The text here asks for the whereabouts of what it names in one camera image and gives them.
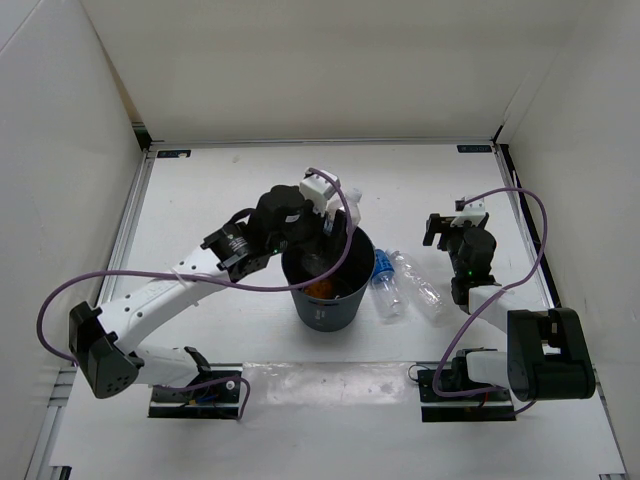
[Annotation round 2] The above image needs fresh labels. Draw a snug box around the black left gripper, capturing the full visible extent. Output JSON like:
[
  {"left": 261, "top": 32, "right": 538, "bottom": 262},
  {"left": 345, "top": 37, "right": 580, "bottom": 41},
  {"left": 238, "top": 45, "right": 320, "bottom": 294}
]
[{"left": 269, "top": 196, "right": 350, "bottom": 263}]

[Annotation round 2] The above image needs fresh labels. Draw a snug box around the orange juice bottle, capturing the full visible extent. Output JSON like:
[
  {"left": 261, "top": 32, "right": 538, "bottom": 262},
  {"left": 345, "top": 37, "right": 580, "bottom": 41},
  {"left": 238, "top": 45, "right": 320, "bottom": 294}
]
[{"left": 304, "top": 279, "right": 334, "bottom": 300}]

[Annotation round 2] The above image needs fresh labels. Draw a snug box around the clear bottle white red label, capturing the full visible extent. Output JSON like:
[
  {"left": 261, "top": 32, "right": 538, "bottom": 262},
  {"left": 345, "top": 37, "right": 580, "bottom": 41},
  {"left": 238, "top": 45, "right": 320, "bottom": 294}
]
[{"left": 323, "top": 188, "right": 362, "bottom": 236}]

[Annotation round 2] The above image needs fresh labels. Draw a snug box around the clear unlabelled plastic bottle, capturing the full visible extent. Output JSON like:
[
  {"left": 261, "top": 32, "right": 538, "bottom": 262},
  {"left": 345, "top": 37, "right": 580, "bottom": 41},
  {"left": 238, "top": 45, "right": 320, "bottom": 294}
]
[{"left": 390, "top": 251, "right": 445, "bottom": 327}]

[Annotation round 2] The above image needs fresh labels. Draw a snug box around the clear bottle blue label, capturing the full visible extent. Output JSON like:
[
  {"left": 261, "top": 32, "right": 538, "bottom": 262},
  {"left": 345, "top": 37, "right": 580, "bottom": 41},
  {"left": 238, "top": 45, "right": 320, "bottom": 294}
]
[{"left": 370, "top": 249, "right": 406, "bottom": 319}]

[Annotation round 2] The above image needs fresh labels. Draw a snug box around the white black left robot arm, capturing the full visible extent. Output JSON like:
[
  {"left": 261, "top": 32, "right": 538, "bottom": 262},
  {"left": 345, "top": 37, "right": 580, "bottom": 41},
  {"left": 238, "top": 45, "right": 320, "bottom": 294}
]
[{"left": 69, "top": 176, "right": 360, "bottom": 400}]

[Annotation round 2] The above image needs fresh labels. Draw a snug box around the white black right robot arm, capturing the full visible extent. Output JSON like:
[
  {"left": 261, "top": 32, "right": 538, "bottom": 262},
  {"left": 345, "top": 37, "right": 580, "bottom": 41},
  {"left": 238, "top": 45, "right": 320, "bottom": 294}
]
[{"left": 423, "top": 213, "right": 596, "bottom": 402}]

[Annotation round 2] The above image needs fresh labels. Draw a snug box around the dark grey plastic bin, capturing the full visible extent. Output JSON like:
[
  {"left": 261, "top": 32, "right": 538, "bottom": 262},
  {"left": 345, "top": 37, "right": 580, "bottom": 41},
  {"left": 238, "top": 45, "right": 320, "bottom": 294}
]
[{"left": 281, "top": 227, "right": 375, "bottom": 332}]

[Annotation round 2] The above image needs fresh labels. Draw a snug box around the dark logo sticker right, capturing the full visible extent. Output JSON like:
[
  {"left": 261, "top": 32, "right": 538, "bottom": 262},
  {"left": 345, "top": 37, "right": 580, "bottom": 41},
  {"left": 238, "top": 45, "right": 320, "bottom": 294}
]
[{"left": 456, "top": 144, "right": 493, "bottom": 154}]

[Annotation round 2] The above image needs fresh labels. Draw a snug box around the dark logo sticker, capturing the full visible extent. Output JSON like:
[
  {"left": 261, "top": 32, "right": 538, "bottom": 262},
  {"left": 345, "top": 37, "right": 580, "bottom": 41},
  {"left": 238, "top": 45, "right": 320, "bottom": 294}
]
[
  {"left": 156, "top": 149, "right": 191, "bottom": 159},
  {"left": 456, "top": 144, "right": 493, "bottom": 154}
]

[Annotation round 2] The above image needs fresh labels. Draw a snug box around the dark logo sticker left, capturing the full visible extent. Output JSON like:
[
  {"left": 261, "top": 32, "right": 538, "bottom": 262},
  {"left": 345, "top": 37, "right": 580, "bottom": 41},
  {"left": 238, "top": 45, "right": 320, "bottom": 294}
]
[{"left": 156, "top": 149, "right": 191, "bottom": 159}]

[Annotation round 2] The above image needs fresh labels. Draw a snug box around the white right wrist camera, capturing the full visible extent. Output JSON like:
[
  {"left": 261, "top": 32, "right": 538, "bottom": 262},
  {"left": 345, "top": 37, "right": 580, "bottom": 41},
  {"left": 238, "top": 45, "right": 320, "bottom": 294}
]
[{"left": 451, "top": 197, "right": 489, "bottom": 229}]

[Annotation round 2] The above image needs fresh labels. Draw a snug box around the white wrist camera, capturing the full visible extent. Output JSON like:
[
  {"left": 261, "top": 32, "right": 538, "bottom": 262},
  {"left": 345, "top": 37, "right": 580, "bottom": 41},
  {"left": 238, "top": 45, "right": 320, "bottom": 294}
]
[
  {"left": 451, "top": 197, "right": 489, "bottom": 229},
  {"left": 299, "top": 169, "right": 341, "bottom": 214}
]

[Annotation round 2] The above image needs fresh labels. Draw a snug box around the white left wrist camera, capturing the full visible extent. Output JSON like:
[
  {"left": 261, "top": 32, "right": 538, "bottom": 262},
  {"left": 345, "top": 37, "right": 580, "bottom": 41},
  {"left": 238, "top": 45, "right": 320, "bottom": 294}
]
[{"left": 299, "top": 169, "right": 341, "bottom": 214}]

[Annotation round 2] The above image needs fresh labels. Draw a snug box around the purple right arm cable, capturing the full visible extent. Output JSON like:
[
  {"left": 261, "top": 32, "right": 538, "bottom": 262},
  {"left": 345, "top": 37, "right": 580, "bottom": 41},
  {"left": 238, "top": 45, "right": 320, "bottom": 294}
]
[{"left": 430, "top": 187, "right": 548, "bottom": 417}]

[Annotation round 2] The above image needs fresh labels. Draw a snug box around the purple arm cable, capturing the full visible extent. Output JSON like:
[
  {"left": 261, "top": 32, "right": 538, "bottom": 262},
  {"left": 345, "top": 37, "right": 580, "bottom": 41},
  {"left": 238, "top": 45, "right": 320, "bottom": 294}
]
[
  {"left": 38, "top": 167, "right": 355, "bottom": 420},
  {"left": 430, "top": 187, "right": 548, "bottom": 417}
]

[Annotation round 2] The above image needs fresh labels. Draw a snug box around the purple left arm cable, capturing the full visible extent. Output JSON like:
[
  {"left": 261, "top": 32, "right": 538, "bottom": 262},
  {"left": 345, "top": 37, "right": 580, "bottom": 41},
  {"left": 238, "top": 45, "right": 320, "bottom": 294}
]
[{"left": 38, "top": 167, "right": 355, "bottom": 420}]

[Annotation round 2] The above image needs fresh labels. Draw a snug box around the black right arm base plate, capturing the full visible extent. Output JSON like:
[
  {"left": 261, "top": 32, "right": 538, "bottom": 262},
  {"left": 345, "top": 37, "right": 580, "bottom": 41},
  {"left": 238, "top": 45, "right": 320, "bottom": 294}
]
[{"left": 416, "top": 369, "right": 516, "bottom": 423}]

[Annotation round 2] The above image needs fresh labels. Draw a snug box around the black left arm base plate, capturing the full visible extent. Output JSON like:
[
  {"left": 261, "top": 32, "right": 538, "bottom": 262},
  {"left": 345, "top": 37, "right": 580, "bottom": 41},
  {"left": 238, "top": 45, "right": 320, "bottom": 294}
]
[{"left": 147, "top": 364, "right": 251, "bottom": 421}]

